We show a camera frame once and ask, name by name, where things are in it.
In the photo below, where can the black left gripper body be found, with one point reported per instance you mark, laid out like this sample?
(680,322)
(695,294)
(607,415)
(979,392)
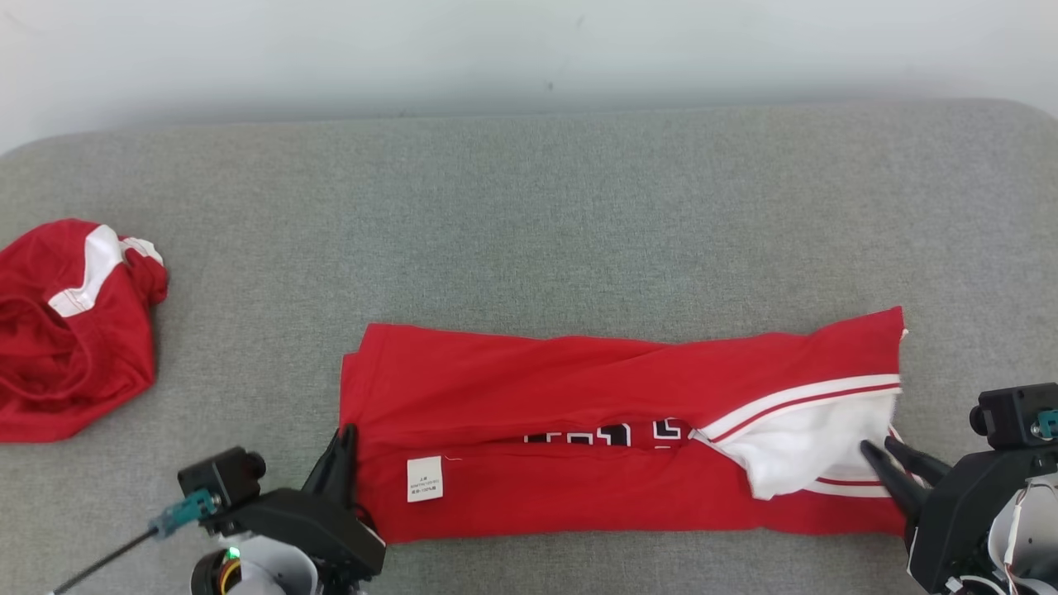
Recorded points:
(314,525)

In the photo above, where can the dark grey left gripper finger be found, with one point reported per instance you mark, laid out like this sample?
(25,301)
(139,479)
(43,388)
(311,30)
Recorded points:
(350,471)
(324,471)

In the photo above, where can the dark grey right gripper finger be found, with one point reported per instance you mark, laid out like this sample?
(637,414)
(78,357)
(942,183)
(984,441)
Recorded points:
(922,463)
(893,483)

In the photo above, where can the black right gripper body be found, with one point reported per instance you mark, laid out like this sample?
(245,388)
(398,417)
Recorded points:
(959,512)

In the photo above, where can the red basketball jersey white trim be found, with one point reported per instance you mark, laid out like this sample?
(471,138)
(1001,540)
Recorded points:
(529,388)

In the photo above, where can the red shorts white stripe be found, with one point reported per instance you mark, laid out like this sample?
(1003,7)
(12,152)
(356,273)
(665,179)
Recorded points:
(74,355)

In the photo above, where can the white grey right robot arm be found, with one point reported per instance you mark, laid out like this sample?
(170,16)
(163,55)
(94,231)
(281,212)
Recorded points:
(1029,537)

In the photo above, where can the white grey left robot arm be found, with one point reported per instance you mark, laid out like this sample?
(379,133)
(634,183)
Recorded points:
(264,570)

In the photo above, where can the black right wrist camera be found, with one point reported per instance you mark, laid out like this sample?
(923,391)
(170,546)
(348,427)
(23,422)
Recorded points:
(1012,413)

